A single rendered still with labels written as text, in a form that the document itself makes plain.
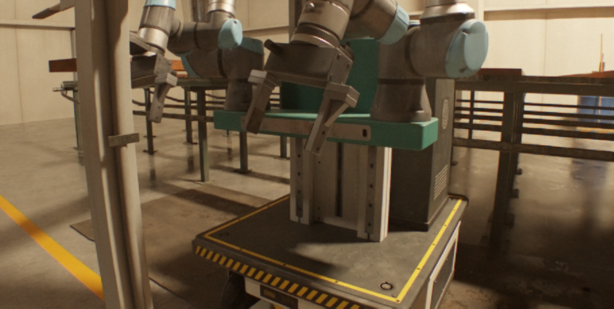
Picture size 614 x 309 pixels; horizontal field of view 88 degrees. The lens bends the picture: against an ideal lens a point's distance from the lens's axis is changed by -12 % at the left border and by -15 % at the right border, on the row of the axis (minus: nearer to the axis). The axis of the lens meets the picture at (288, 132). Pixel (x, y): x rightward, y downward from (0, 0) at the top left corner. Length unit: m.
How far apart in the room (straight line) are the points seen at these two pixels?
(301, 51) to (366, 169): 0.62
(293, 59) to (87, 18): 0.31
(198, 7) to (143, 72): 0.39
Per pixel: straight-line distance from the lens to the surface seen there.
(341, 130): 0.90
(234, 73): 1.13
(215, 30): 0.95
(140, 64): 0.88
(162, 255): 1.85
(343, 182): 1.21
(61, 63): 1.58
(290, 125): 0.98
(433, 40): 0.79
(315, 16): 0.57
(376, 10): 0.64
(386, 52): 0.88
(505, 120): 1.85
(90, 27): 0.57
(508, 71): 1.62
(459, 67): 0.77
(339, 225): 1.27
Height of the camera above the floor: 0.84
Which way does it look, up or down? 9 degrees down
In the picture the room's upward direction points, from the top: 1 degrees counter-clockwise
